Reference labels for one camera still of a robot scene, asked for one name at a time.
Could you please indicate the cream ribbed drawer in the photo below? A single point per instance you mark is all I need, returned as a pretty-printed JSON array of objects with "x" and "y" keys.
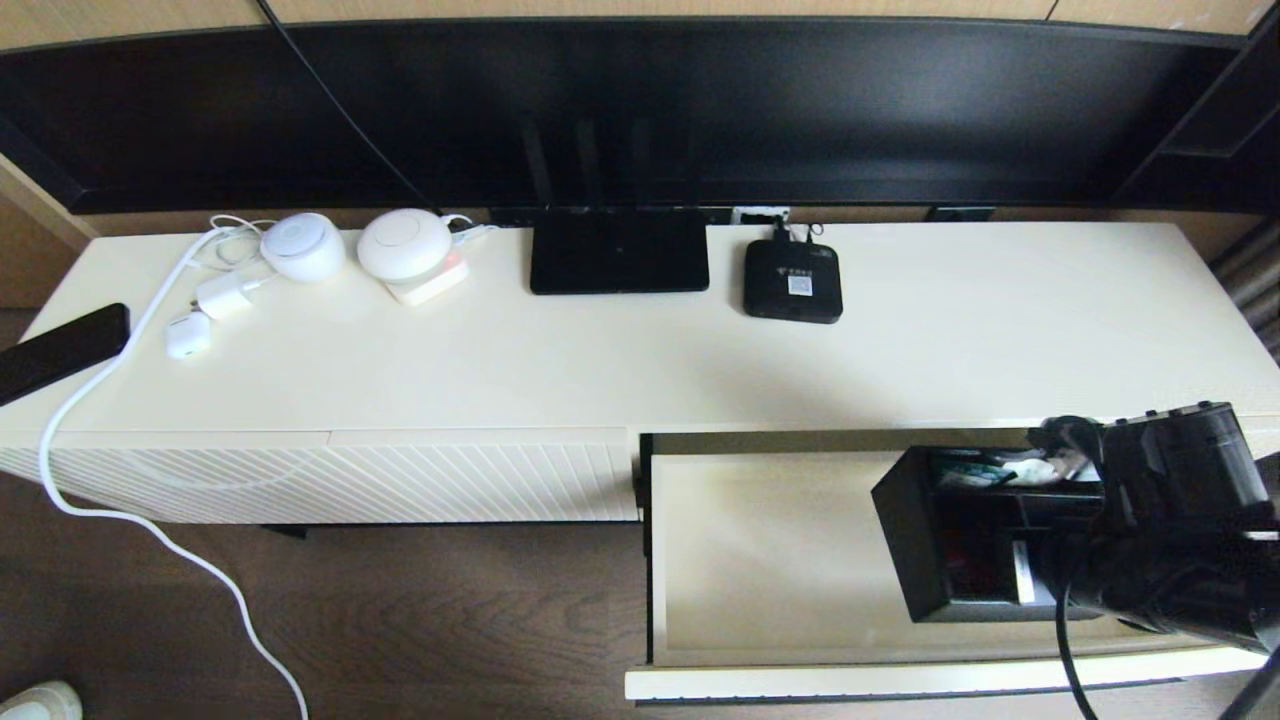
[{"x": 760, "y": 560}]

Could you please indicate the black set-top box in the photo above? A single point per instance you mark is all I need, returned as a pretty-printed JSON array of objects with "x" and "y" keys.
[{"x": 775, "y": 300}]

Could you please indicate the white packets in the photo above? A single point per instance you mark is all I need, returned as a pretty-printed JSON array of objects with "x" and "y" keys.
[{"x": 1040, "y": 468}]

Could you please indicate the white round smart speaker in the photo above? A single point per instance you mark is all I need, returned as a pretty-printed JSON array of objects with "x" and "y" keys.
[{"x": 300, "y": 255}]

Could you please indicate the black router with antennas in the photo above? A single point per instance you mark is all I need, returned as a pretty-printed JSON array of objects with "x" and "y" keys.
[{"x": 618, "y": 255}]

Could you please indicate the white pink square base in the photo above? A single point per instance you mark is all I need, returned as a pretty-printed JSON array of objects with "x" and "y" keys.
[{"x": 440, "y": 287}]

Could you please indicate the black flat television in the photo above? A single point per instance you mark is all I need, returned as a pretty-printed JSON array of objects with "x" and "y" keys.
[{"x": 800, "y": 100}]

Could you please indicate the teal packets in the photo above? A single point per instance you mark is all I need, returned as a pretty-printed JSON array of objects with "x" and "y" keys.
[{"x": 965, "y": 475}]

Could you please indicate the black compartment organizer box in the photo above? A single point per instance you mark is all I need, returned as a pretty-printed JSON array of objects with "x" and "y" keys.
[{"x": 905, "y": 540}]

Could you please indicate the white dome device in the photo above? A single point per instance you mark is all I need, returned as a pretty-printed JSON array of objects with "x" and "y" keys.
[{"x": 403, "y": 243}]

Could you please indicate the white earbuds case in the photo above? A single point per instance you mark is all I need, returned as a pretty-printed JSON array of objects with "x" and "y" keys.
[{"x": 188, "y": 336}]

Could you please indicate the cream TV cabinet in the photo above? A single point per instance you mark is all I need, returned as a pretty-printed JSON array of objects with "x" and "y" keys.
[{"x": 600, "y": 365}]

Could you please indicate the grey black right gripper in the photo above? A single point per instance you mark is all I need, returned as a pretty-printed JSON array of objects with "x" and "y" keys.
[{"x": 1025, "y": 572}]

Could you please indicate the black wall shelf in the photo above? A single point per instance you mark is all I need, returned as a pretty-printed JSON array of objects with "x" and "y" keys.
[{"x": 1220, "y": 150}]

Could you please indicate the white charger adapter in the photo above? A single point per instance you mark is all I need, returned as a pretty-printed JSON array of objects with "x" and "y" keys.
[{"x": 224, "y": 297}]

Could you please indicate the grey curtain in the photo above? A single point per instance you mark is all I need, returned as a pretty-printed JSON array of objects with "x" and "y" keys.
[{"x": 1255, "y": 295}]

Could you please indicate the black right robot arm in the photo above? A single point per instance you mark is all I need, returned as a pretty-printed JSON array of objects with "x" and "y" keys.
[{"x": 1190, "y": 520}]

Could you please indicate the black smartphone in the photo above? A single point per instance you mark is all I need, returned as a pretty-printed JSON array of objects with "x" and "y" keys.
[{"x": 60, "y": 352}]

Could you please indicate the white wall socket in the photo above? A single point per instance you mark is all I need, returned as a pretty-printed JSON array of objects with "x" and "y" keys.
[{"x": 760, "y": 215}]

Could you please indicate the white sneaker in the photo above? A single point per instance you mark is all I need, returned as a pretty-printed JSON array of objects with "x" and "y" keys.
[{"x": 40, "y": 703}]

